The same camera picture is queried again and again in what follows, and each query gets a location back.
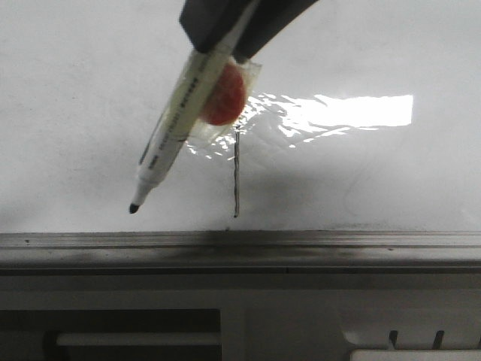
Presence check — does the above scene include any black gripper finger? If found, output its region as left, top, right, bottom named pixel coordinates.
left=179, top=0, right=256, bottom=53
left=234, top=0, right=316, bottom=63

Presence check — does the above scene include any red round magnet with tape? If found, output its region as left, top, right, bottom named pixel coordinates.
left=189, top=57, right=262, bottom=144

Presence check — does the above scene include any white whiteboard marker pen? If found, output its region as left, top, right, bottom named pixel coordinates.
left=129, top=1, right=259, bottom=214

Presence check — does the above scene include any white whiteboard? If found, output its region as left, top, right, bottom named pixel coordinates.
left=1, top=1, right=480, bottom=232

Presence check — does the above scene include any grey metal whiteboard tray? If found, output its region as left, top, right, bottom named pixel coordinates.
left=1, top=230, right=480, bottom=274

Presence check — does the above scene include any grey cabinet below whiteboard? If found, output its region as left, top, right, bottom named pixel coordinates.
left=1, top=272, right=480, bottom=360

